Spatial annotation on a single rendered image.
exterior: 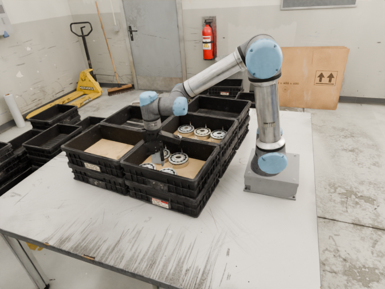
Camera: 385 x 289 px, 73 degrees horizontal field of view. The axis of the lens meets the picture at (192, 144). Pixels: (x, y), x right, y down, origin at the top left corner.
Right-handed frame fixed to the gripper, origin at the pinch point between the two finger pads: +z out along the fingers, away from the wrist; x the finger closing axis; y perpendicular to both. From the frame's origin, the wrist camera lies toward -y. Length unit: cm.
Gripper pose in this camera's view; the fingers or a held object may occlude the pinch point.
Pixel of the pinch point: (163, 163)
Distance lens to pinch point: 124.2
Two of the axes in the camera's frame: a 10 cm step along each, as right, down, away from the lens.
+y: -9.7, 1.8, -1.6
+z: 0.7, 8.5, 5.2
